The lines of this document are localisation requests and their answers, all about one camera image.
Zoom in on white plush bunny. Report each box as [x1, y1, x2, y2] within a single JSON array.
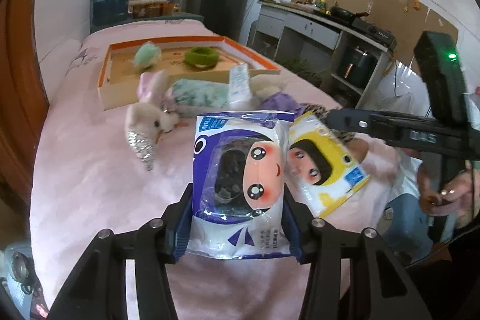
[[124, 69, 179, 171]]

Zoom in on green patterned tissue pack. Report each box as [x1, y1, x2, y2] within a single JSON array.
[[169, 63, 255, 118]]

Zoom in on pink bed quilt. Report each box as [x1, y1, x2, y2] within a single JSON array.
[[28, 19, 404, 320]]

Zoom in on black frying pan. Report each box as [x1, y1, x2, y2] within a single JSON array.
[[329, 6, 369, 23]]

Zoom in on yellow cartoon face pack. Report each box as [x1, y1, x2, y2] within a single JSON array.
[[286, 111, 369, 218]]

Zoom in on blue cartoon face pack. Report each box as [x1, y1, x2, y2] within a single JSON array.
[[187, 110, 295, 260]]

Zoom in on white kitchen counter cabinet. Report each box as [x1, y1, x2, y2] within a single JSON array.
[[248, 0, 393, 109]]

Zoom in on mint green soft toy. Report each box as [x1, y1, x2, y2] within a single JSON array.
[[132, 41, 162, 70]]

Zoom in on person's right hand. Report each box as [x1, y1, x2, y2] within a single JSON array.
[[417, 163, 479, 219]]

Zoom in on green fuzzy ring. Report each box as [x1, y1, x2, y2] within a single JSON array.
[[183, 46, 221, 69]]

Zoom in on black gas stove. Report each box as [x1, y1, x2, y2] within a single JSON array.
[[352, 18, 396, 51]]

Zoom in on white teddy bear purple dress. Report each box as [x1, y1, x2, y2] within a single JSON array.
[[250, 74, 302, 114]]

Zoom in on orange rimmed cardboard box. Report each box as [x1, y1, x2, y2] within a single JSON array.
[[97, 36, 281, 110]]

